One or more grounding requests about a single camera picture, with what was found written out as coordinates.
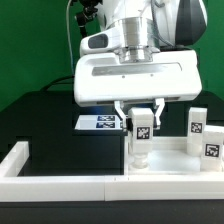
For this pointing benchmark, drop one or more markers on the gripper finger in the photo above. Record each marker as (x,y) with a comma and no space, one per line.
(118,105)
(158,106)

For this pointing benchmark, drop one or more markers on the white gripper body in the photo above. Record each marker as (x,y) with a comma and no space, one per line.
(101,79)

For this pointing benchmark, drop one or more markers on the white square tabletop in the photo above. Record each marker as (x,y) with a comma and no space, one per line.
(168,155)

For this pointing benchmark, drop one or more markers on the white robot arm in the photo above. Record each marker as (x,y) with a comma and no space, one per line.
(141,53)

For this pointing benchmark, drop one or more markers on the AprilTag marker sheet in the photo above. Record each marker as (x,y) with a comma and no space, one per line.
(99,122)

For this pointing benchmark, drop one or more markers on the white U-shaped fence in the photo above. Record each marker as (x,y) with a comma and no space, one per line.
(14,188)

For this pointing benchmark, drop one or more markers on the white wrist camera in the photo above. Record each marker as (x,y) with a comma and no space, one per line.
(102,42)

